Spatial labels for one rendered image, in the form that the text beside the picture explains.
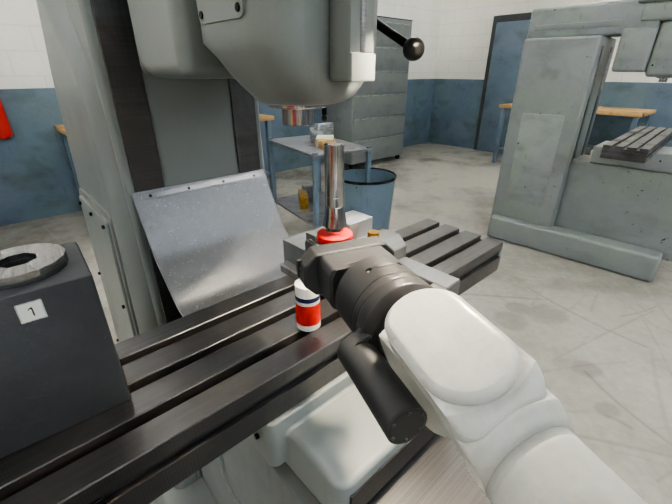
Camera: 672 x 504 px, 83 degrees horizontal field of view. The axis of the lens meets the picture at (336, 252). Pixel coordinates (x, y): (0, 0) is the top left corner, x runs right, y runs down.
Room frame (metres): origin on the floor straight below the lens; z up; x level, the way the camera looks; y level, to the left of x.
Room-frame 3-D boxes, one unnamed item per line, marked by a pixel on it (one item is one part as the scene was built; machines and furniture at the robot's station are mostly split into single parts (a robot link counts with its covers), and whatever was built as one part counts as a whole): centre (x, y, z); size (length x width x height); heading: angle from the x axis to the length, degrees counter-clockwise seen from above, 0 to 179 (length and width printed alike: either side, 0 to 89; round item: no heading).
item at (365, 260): (0.37, -0.03, 1.13); 0.13 x 0.12 x 0.10; 112
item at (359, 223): (0.66, -0.03, 1.08); 0.06 x 0.05 x 0.06; 133
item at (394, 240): (0.62, -0.07, 1.05); 0.12 x 0.06 x 0.04; 133
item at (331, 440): (0.58, 0.05, 0.82); 0.50 x 0.35 x 0.12; 42
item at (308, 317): (0.52, 0.05, 1.02); 0.04 x 0.04 x 0.11
